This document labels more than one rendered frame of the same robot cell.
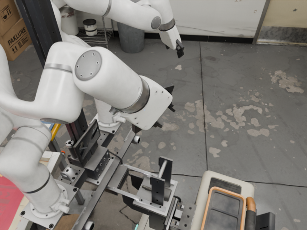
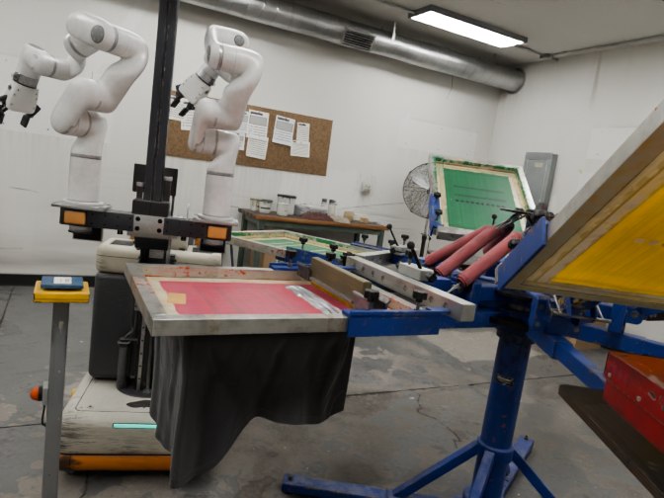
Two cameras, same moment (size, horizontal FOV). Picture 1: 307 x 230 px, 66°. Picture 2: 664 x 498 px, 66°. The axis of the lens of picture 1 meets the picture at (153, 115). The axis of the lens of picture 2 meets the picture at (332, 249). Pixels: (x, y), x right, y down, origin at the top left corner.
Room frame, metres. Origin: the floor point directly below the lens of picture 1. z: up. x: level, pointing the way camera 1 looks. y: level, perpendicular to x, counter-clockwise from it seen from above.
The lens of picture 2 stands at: (1.05, 2.12, 1.35)
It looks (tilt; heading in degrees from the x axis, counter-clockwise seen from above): 8 degrees down; 236
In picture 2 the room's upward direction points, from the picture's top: 8 degrees clockwise
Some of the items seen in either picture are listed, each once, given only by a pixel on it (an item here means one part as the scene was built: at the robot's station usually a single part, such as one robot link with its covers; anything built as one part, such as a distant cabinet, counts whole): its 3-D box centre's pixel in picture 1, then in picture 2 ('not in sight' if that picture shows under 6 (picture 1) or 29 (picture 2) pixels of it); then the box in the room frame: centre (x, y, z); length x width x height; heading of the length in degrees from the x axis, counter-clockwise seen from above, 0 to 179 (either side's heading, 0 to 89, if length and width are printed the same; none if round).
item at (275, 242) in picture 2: not in sight; (335, 236); (-0.36, 0.08, 1.05); 1.08 x 0.61 x 0.23; 114
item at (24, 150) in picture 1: (25, 162); (219, 151); (0.38, 0.37, 1.37); 0.13 x 0.10 x 0.16; 171
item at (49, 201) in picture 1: (46, 192); (217, 197); (0.36, 0.36, 1.21); 0.16 x 0.13 x 0.15; 69
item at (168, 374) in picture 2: not in sight; (167, 374); (0.62, 0.76, 0.74); 0.45 x 0.03 x 0.43; 84
